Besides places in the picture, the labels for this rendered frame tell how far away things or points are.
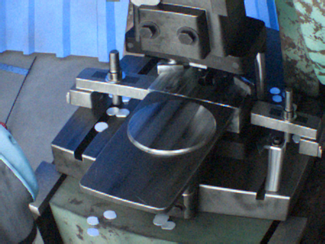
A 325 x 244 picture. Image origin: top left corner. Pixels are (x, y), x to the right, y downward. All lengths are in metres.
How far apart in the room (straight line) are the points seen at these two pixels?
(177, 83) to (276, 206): 0.29
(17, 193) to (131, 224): 0.56
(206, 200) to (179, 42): 0.25
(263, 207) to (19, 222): 0.59
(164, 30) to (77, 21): 1.75
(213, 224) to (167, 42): 0.29
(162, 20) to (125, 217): 0.33
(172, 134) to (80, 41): 1.75
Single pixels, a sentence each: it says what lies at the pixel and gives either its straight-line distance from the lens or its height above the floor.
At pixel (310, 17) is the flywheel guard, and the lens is 0.75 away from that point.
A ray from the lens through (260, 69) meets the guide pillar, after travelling 1.34.
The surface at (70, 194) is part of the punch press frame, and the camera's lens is 1.35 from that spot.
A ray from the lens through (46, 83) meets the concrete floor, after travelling 2.90.
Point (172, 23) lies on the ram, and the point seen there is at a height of 0.95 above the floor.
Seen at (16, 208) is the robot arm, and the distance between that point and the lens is 0.75.
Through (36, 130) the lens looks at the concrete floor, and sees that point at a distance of 2.66.
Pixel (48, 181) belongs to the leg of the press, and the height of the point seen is 0.64.
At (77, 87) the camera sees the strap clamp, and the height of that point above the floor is 0.74.
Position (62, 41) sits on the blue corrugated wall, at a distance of 2.96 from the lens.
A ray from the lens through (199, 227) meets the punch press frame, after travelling 1.26.
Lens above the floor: 1.50
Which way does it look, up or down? 35 degrees down
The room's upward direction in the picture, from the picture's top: 5 degrees counter-clockwise
